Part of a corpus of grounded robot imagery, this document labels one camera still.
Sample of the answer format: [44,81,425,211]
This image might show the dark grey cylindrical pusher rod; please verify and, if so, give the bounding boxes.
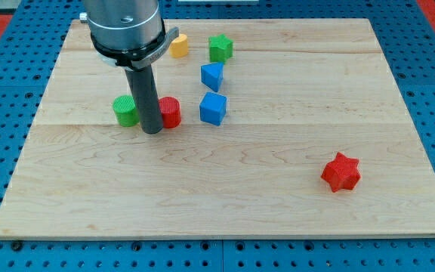
[125,66,163,134]

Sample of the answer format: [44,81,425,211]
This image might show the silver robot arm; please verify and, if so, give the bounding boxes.
[83,0,179,134]

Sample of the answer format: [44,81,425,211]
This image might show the green star block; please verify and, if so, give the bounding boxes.
[208,34,233,63]

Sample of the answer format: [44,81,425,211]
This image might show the red star block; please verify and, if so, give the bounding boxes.
[321,152,361,193]

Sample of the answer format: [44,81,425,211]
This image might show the green cylinder block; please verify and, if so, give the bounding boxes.
[113,95,140,127]

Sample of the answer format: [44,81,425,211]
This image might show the red cylinder block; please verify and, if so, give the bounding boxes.
[159,97,181,128]

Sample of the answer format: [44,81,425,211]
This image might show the yellow cylinder block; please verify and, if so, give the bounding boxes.
[169,33,189,58]

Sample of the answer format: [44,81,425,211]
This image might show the blue triangle block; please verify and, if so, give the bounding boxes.
[200,62,224,92]

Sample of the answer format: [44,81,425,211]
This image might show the blue cube block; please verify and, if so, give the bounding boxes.
[199,92,227,126]

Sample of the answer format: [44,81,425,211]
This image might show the light wooden board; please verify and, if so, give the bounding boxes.
[0,19,435,241]

